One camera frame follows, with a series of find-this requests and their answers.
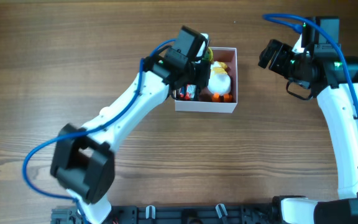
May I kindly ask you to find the yellow cat rattle drum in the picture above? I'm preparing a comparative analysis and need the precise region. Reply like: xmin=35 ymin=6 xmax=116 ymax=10
xmin=203 ymin=47 xmax=214 ymax=63

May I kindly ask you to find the red toy fire truck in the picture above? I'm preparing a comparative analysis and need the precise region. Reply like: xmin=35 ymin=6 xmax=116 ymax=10
xmin=177 ymin=84 xmax=198 ymax=101

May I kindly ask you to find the white yellow plush duck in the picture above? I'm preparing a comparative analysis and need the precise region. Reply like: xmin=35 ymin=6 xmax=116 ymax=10
xmin=207 ymin=61 xmax=233 ymax=103

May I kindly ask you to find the pink white cardboard box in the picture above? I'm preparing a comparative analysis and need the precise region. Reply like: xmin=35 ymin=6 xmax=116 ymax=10
xmin=175 ymin=47 xmax=238 ymax=113

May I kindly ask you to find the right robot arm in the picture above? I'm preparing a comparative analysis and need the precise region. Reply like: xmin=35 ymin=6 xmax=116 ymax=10
xmin=259 ymin=14 xmax=358 ymax=223

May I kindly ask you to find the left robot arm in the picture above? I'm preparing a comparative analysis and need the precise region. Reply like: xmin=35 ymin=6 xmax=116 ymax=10
xmin=50 ymin=26 xmax=209 ymax=223

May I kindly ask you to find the right blue cable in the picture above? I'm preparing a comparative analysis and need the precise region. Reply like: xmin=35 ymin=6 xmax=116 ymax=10
xmin=262 ymin=13 xmax=358 ymax=184

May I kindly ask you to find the blue cable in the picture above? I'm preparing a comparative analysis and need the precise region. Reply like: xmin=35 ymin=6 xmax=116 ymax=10
xmin=262 ymin=13 xmax=358 ymax=184
xmin=22 ymin=38 xmax=177 ymax=224

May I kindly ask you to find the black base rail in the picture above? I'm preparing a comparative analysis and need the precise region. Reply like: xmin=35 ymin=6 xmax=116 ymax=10
xmin=50 ymin=203 xmax=279 ymax=224

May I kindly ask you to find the left blue cable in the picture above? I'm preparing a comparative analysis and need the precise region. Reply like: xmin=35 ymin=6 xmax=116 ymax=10
xmin=22 ymin=38 xmax=177 ymax=224

